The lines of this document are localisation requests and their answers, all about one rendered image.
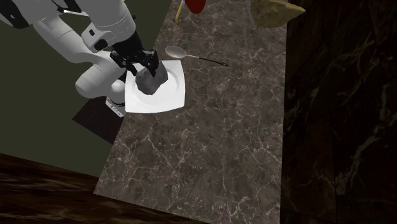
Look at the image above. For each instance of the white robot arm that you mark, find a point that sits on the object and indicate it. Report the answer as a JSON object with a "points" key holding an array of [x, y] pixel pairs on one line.
{"points": [[102, 18]]}

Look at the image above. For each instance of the white square plate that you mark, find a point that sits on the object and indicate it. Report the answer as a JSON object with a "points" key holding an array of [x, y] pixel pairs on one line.
{"points": [[161, 97]]}

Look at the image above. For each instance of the dark robot stand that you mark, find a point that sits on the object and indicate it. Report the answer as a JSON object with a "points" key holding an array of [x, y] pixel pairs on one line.
{"points": [[99, 119]]}

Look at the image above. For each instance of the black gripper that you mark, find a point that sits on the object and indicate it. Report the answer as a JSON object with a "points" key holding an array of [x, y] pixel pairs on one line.
{"points": [[130, 46]]}

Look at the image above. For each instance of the tan rock-shaped lump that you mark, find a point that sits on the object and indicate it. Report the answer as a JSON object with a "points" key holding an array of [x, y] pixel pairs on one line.
{"points": [[273, 11]]}

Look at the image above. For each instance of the red round object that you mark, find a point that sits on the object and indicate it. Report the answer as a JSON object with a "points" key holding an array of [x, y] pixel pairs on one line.
{"points": [[195, 5]]}

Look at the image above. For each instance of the grey rock-shaped lump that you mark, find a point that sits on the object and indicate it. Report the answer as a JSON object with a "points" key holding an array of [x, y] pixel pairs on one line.
{"points": [[149, 82]]}

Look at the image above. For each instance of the yellow stick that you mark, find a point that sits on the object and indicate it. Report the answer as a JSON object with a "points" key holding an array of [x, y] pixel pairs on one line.
{"points": [[179, 12]]}

